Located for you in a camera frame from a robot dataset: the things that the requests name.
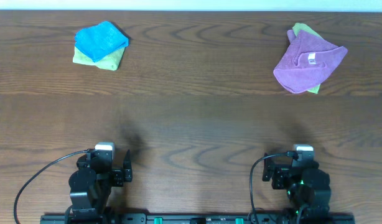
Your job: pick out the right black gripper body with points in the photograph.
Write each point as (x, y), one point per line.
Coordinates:
(281, 181)

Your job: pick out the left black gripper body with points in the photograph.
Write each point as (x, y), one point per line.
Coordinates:
(118, 175)

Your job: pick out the purple microfibre cloth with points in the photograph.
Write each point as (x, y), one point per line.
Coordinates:
(309, 61)

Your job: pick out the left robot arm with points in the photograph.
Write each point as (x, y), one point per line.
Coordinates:
(90, 186)

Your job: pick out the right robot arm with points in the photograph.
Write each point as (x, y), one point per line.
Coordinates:
(307, 187)

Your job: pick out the green folded cloth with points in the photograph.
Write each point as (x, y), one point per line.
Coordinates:
(109, 62)

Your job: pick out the blue folded cloth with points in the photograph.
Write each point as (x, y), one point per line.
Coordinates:
(98, 41)

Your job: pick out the green crumpled cloth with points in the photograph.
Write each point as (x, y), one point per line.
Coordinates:
(296, 29)

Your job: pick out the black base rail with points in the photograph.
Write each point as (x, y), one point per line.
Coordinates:
(141, 218)

